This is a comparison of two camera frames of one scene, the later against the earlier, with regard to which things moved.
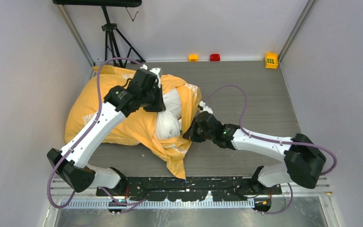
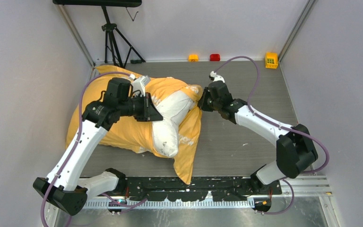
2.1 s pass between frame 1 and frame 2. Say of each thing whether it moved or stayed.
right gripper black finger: moved
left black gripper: moved
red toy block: stayed
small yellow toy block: stayed
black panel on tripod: stayed
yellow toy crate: stayed
